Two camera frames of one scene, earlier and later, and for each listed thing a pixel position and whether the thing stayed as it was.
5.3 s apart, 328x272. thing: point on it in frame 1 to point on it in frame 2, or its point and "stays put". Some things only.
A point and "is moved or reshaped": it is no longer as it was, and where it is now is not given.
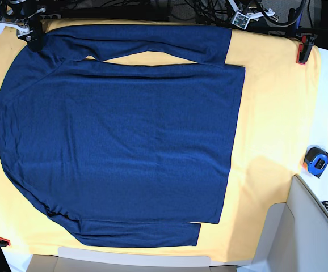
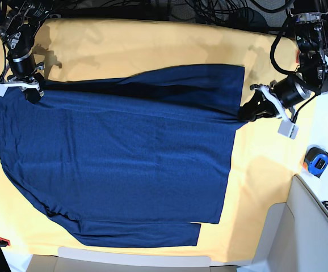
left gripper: (36, 42) to (22, 76)
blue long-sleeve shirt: (123, 154) is moved or reshaped
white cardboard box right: (299, 235) stays put
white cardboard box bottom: (77, 259) stays put
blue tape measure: (316, 158) stays put
